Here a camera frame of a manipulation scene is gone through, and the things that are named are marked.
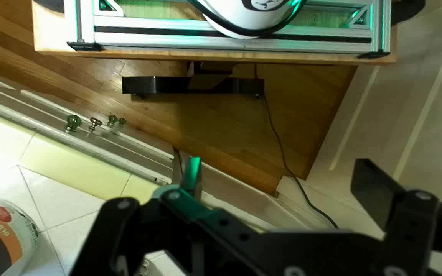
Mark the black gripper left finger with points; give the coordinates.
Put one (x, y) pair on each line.
(123, 231)

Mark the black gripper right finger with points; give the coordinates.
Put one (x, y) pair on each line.
(410, 215)

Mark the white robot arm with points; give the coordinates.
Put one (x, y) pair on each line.
(231, 18)

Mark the cylindrical oats canister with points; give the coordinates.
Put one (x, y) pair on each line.
(1, 240)

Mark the flat black box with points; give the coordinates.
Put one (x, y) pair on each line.
(180, 85)

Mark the white metal rail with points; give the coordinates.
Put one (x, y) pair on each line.
(53, 134)

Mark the black frame foot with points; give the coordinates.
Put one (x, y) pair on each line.
(84, 47)
(374, 54)

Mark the aluminium profile base frame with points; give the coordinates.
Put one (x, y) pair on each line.
(180, 42)

